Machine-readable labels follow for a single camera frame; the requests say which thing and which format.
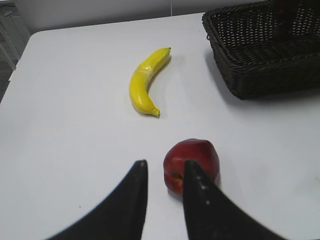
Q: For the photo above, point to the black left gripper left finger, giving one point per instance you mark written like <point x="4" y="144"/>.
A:
<point x="120" y="216"/>

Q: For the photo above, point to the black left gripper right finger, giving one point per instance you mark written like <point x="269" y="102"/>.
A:
<point x="210" y="215"/>

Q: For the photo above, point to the grey chair at table edge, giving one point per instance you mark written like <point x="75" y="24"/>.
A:
<point x="14" y="36"/>

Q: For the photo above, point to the yellow banana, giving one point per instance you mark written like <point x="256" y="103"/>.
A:
<point x="141" y="80"/>

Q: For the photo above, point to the dark brown wicker basket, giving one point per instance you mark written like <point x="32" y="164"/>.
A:
<point x="266" y="47"/>

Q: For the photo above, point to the red apple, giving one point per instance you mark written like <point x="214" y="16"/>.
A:
<point x="200" y="150"/>

